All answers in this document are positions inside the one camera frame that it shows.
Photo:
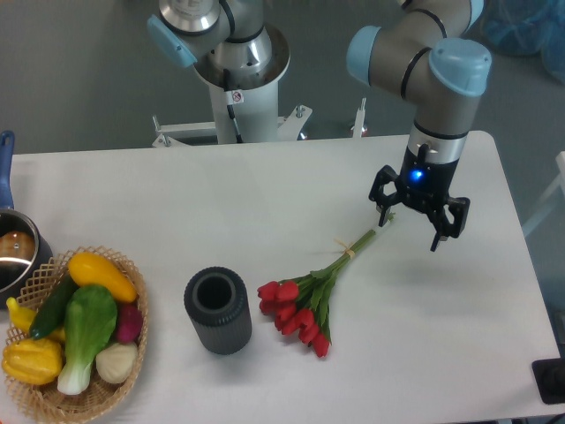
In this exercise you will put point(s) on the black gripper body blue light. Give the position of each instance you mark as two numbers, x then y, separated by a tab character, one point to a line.
427	171

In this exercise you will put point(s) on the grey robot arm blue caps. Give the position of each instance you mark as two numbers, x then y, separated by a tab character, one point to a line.
426	60

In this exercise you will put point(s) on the second grey robot arm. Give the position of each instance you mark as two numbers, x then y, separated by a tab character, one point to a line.
186	31

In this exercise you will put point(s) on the red tulip bouquet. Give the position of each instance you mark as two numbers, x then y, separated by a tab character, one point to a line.
301	304

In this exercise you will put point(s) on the blue plastic bag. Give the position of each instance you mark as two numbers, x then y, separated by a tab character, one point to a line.
527	28

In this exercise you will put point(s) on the black device at table edge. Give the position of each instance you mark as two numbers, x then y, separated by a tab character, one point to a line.
549	377

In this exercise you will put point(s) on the dark grey ribbed vase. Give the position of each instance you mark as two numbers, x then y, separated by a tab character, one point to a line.
216	302

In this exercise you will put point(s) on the purple red radish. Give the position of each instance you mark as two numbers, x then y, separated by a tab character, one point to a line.
129	323

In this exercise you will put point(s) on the yellow squash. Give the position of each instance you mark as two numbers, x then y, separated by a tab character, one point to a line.
87	268

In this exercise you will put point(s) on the green bok choy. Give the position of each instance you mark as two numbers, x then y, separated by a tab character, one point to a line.
90	320

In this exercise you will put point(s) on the white garlic bulb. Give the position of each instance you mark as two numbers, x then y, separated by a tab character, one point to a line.
116	362

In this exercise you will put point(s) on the dark green cucumber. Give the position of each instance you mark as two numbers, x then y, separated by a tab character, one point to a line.
51	314

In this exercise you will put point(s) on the small yellow gourd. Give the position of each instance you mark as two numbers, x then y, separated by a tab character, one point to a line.
22	318

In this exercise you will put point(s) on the yellow ridged pumpkin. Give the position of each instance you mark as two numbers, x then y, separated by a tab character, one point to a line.
35	362

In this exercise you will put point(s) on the woven wicker basket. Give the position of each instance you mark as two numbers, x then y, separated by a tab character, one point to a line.
45	404

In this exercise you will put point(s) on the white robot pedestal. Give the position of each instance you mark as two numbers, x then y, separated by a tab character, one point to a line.
243	78

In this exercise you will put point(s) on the white metal base frame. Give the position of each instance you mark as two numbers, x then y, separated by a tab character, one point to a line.
233	130

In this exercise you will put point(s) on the blue handled saucepan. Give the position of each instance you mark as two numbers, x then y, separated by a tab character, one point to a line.
23	248

